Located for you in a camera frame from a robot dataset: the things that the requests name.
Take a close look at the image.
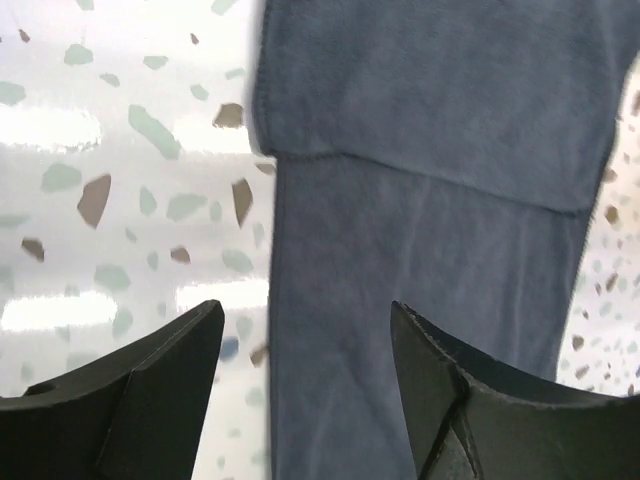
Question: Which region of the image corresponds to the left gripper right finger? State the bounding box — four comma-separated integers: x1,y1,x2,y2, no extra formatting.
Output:
391,303,639,480

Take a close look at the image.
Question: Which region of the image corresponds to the dark grey towel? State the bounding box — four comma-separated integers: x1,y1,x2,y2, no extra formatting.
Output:
253,1,639,479

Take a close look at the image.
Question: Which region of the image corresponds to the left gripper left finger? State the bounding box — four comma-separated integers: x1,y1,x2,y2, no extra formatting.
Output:
1,300,225,480

